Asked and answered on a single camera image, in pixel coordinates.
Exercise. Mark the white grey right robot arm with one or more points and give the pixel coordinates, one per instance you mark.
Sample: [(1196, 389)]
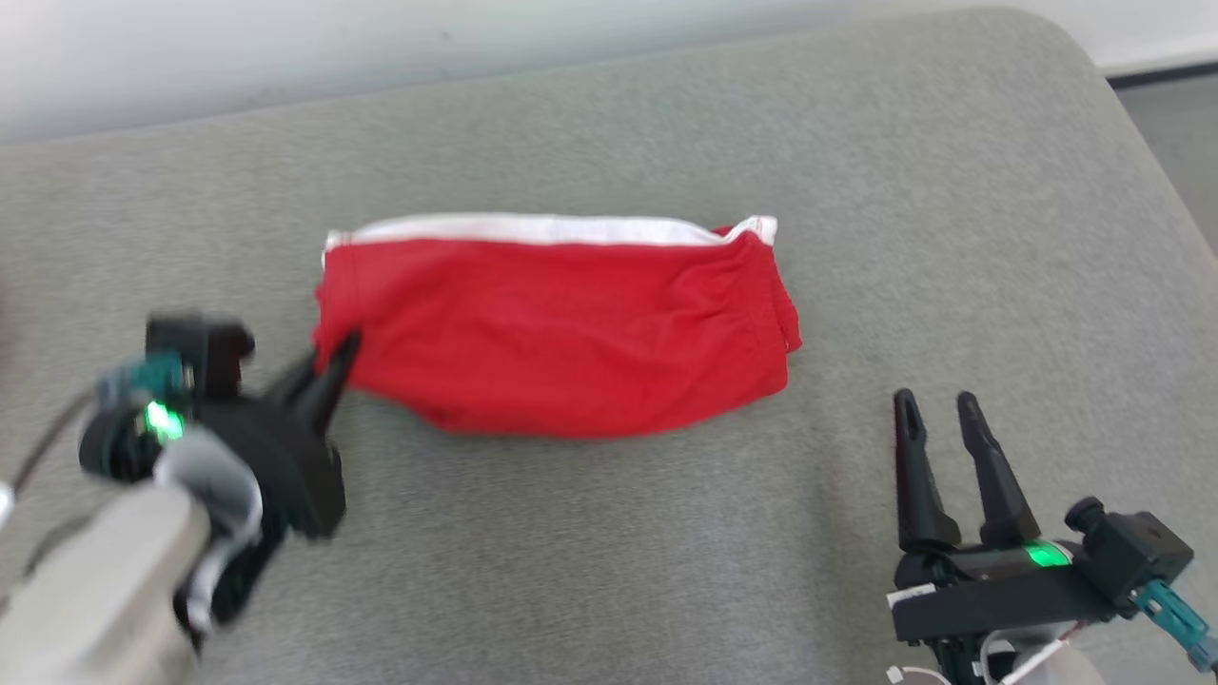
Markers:
[(1037, 666)]

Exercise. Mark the red shorts with white trim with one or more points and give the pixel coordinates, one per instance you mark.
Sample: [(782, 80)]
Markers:
[(561, 333)]

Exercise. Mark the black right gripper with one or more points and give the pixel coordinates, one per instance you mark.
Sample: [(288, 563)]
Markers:
[(999, 590)]

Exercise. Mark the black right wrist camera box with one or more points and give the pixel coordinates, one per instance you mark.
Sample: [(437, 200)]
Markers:
[(1132, 547)]

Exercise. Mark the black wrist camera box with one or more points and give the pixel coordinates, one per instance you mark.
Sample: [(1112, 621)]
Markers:
[(1132, 547), (205, 357)]

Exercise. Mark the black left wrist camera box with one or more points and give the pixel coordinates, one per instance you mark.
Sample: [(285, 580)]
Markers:
[(205, 357)]

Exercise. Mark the grey fabric sofa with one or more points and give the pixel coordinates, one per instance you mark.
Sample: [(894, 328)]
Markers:
[(609, 552)]

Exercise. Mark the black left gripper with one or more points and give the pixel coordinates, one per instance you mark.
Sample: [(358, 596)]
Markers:
[(285, 466)]

